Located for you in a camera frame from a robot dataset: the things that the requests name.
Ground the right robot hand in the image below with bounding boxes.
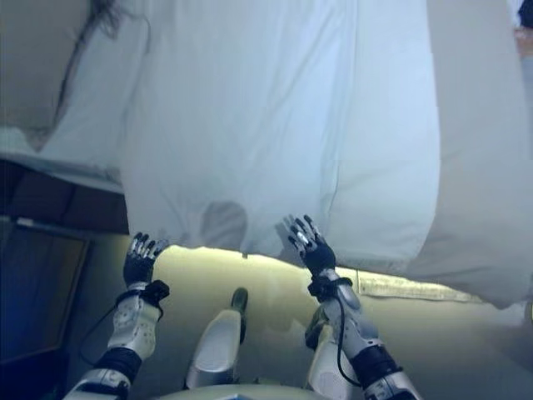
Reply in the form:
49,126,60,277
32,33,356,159
282,214,338,277

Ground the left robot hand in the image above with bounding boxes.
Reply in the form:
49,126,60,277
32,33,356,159
123,232,170,289

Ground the white duvet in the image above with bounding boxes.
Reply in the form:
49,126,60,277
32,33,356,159
118,0,443,277

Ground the pale patterned floor rug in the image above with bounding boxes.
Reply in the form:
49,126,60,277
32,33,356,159
357,268,472,303

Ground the wooden nightstand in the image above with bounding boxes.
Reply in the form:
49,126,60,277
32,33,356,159
0,216,93,364

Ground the white pillow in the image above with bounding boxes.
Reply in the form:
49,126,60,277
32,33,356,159
0,16,152,181

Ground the large beige pillow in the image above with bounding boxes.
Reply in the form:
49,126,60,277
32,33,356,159
0,0,102,152

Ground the wicker laundry basket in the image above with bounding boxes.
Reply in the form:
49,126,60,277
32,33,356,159
511,27,533,58

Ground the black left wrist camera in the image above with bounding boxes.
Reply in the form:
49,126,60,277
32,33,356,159
143,281,172,310

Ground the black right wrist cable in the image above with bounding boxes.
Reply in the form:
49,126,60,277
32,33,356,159
332,282,364,385

